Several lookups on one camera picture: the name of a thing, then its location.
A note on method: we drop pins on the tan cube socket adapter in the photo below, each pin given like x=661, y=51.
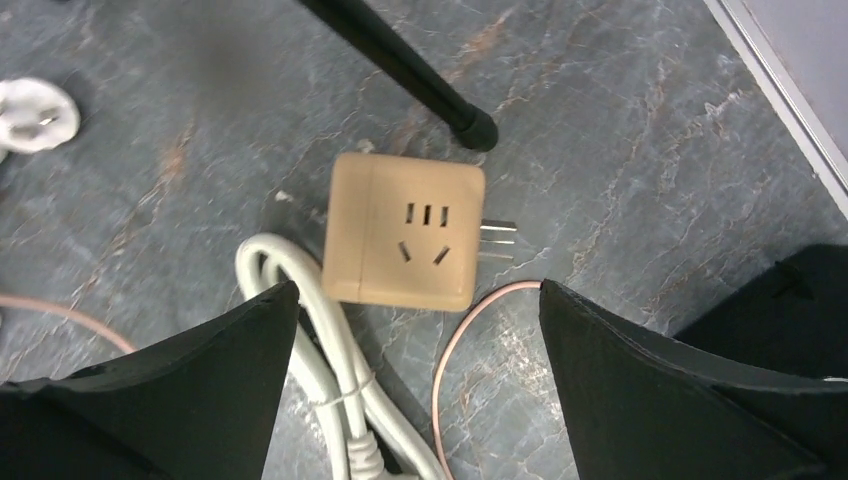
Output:
x=405, y=232

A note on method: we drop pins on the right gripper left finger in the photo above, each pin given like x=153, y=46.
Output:
x=199, y=405

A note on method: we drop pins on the black music stand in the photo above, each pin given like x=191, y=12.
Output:
x=360, y=26

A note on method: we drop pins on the white cord orange strip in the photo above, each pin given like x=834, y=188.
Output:
x=353, y=411

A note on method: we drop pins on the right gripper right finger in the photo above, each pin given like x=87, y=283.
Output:
x=641, y=405

